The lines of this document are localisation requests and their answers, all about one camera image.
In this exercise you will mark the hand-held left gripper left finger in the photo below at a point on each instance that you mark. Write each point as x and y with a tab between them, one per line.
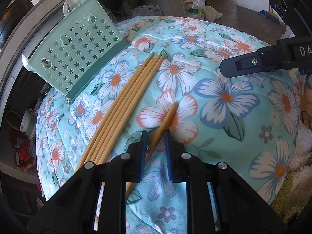
143	156

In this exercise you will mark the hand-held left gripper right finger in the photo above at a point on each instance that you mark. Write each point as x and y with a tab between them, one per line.
168	156

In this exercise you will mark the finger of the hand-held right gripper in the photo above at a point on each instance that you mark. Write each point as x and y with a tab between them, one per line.
234	67

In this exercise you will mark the tan wooden chopstick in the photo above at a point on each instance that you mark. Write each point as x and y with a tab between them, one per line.
116	107
133	107
129	107
120	107
124	107
168	118

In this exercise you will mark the green star-cut utensil holder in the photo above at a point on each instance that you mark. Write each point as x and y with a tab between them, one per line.
97	68

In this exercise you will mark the small white ceramic spoon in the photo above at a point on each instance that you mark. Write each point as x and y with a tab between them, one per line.
26	62

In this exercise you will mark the large white ceramic spoon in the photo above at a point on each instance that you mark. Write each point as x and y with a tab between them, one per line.
73	1

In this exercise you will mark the clear plastic bag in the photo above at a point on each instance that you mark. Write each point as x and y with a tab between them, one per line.
290	34
197	9

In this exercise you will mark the white sack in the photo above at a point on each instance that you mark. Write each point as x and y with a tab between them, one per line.
213	13

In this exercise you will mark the floral teal blanket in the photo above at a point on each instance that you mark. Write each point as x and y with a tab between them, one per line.
219	126

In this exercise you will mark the cream fluffy towel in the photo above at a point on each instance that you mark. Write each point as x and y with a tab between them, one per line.
302	151

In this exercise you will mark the pink plastic bag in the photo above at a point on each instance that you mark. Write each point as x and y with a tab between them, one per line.
148	9

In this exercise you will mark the stacked bowls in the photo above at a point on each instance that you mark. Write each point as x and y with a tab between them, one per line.
28	124

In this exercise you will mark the red snack packets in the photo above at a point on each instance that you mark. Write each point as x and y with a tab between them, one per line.
23	151

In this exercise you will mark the dark crumpled plastic bags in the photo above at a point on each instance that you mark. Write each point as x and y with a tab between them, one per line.
126	7

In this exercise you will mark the black cooking pot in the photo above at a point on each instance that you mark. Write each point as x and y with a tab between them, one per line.
14	14

